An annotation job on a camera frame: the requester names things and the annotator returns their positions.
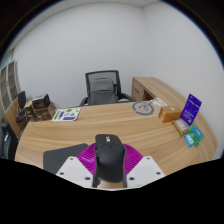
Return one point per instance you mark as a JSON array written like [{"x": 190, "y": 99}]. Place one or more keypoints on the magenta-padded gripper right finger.
[{"x": 145, "y": 169}]

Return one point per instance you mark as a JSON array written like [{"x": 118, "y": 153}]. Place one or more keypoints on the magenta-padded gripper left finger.
[{"x": 74, "y": 170}]

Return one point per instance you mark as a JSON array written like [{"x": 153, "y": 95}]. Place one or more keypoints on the black computer mouse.
[{"x": 110, "y": 160}]

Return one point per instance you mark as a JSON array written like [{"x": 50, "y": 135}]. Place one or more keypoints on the small blue pack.
[{"x": 189, "y": 140}]

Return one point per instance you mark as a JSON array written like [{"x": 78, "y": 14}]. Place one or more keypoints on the small tan box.
[{"x": 180, "y": 127}]

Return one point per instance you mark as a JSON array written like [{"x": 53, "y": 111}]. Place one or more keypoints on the green and white leaflet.
[{"x": 66, "y": 114}]

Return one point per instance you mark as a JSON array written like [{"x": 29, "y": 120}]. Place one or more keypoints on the orange-brown cardboard box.
[{"x": 169, "y": 114}]

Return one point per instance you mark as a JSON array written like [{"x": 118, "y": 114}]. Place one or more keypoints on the large brown cardboard box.
[{"x": 45, "y": 114}]

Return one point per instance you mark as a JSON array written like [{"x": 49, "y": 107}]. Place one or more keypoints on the green pack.
[{"x": 197, "y": 133}]

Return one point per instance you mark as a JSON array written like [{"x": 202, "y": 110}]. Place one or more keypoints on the black padded armchair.
[{"x": 6, "y": 141}]

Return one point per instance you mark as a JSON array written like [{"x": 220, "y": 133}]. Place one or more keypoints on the small brown cardboard box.
[{"x": 29, "y": 111}]

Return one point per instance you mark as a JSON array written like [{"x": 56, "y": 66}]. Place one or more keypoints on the purple upright package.
[{"x": 190, "y": 110}]

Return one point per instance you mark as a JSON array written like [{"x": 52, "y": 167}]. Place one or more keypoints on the black box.
[{"x": 41, "y": 101}]

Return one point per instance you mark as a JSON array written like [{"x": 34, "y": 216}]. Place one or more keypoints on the wooden side desk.
[{"x": 150, "y": 87}]

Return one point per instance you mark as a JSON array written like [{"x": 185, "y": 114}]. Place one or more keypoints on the black visitor chair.
[{"x": 22, "y": 105}]

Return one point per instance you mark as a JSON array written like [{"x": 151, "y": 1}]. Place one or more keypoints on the black mesh office chair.
[{"x": 102, "y": 90}]

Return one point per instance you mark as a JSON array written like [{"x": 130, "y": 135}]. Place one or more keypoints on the wooden shelf unit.
[{"x": 9, "y": 96}]

